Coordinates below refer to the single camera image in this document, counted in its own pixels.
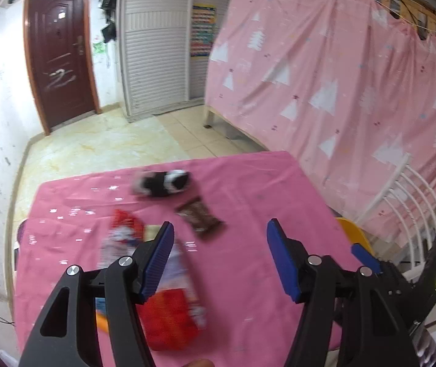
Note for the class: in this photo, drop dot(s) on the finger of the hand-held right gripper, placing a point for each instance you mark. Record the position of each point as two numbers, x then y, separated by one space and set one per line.
365 258

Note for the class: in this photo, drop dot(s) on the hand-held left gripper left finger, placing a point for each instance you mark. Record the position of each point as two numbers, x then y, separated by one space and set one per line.
159 260

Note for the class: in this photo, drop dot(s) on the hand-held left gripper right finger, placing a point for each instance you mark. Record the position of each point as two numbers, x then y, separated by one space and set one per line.
281 260

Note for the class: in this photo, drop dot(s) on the white printed snack packet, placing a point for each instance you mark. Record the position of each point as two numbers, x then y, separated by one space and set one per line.
177 271

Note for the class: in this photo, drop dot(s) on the yellow plastic bin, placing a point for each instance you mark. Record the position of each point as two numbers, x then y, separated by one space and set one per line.
349 233

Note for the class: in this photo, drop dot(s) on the person's left hand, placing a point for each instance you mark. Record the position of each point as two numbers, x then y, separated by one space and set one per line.
198 364

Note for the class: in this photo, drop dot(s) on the red and white wrapper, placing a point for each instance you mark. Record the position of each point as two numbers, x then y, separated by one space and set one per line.
126 223

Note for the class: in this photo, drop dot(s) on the brown snack packet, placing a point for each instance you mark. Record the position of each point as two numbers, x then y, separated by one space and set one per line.
200 218

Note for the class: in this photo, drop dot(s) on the red packet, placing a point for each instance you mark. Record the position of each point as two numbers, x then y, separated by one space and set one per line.
168 319

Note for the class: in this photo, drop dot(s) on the black and white wrapper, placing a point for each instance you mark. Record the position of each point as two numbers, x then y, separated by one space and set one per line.
162 184

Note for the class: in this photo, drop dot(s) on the orange packet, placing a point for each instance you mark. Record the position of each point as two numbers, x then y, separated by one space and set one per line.
101 317

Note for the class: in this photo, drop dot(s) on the pink tablecloth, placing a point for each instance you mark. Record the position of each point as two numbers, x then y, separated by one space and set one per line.
240 183

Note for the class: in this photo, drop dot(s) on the white metal rack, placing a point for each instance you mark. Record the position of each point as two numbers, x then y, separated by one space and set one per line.
399 176

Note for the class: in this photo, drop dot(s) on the pink tree-print bed curtain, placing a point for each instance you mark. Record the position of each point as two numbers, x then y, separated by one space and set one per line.
317 65

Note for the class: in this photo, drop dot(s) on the white louvered wardrobe door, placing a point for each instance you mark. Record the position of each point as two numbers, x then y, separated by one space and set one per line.
156 46

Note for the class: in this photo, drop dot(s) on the dark red door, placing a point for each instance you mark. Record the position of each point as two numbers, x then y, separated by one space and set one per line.
61 65

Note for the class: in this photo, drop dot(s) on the colourful chart poster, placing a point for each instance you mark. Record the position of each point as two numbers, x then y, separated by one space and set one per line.
202 30

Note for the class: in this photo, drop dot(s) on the green wall sticker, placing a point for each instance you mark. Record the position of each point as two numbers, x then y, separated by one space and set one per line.
97 47

